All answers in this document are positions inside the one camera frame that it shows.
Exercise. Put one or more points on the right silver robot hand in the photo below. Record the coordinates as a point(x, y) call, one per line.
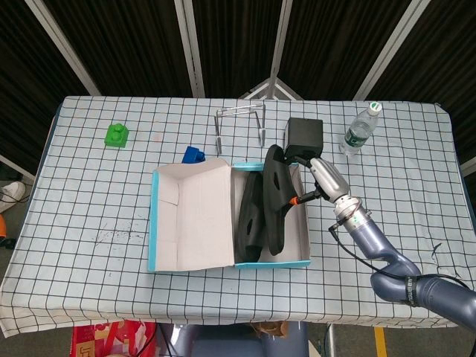
point(329, 180)

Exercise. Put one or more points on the black rubber slipper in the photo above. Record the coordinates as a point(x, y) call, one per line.
point(273, 208)
point(247, 223)

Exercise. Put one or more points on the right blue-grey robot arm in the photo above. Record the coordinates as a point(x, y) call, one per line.
point(372, 241)

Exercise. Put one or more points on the small black box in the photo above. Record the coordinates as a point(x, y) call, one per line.
point(305, 134)

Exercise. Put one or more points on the light blue cardboard shoe box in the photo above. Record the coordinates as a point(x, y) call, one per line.
point(201, 223)

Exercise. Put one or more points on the clear plastic water bottle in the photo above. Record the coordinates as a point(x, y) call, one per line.
point(359, 132)

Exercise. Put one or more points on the white triangular partition foot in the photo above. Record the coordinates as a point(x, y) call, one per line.
point(273, 80)

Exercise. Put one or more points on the blue toy building block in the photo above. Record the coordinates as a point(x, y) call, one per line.
point(193, 154)

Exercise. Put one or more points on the brown paper bag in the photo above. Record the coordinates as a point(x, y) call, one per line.
point(271, 329)

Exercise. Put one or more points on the blue-grey chair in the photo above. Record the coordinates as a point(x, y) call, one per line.
point(223, 346)

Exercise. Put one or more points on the green toy building block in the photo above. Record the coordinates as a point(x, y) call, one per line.
point(116, 137)

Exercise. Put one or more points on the white black-checked tablecloth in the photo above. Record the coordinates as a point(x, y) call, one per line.
point(74, 223)

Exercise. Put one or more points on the red patterned bag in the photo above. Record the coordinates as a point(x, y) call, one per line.
point(111, 338)

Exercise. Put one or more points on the white sneaker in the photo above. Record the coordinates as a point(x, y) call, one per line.
point(13, 191)

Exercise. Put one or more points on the orange object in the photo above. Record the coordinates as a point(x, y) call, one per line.
point(2, 227)

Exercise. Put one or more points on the white partition frame post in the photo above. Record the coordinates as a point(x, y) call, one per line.
point(280, 37)
point(387, 48)
point(190, 48)
point(64, 48)

